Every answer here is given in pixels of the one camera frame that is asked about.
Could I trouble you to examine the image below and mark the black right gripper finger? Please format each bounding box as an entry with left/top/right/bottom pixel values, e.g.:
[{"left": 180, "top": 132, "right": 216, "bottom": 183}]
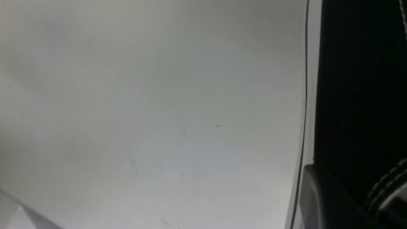
[{"left": 299, "top": 165, "right": 374, "bottom": 229}]

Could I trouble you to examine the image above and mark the black white canvas sneaker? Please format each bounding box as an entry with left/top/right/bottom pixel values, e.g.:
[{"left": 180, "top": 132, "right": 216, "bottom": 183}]
[{"left": 285, "top": 0, "right": 407, "bottom": 229}]

